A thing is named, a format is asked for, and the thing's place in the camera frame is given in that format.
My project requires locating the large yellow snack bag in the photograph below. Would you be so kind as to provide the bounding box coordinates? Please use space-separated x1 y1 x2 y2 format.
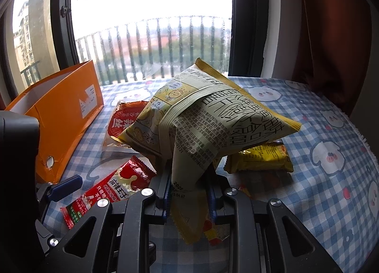
118 58 302 245

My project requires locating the small yellow snack packet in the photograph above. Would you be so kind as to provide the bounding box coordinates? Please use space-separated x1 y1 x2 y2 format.
223 140 294 174

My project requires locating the balcony railing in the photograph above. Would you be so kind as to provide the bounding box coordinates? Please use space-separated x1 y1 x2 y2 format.
21 15 233 87

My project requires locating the blue checked bear cloth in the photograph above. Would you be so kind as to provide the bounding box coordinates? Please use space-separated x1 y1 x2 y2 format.
38 76 379 273

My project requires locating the apartment building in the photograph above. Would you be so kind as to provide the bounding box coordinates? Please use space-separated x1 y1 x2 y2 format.
13 0 40 84

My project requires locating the beige balcony pillar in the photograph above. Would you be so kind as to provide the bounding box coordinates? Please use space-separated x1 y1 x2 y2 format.
28 0 60 69

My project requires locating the orange cardboard box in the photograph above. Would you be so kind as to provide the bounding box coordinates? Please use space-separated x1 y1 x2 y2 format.
4 60 105 182

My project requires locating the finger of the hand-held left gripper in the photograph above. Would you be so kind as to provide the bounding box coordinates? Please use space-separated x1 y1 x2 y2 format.
36 175 83 238

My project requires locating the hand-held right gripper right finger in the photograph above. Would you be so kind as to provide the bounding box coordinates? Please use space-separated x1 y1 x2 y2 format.
206 169 338 273

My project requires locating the red spicy strip packet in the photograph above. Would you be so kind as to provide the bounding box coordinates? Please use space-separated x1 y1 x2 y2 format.
60 155 157 228

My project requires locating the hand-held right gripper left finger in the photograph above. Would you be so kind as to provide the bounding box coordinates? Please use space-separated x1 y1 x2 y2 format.
58 169 174 273

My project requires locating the clear packet red round label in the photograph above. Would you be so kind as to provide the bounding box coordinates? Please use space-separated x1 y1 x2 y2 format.
102 100 151 155

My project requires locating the black window frame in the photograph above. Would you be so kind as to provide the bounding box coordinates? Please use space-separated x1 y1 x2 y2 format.
0 0 267 102

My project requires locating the brown curtain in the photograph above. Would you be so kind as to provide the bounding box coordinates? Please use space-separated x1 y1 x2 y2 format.
292 0 374 116

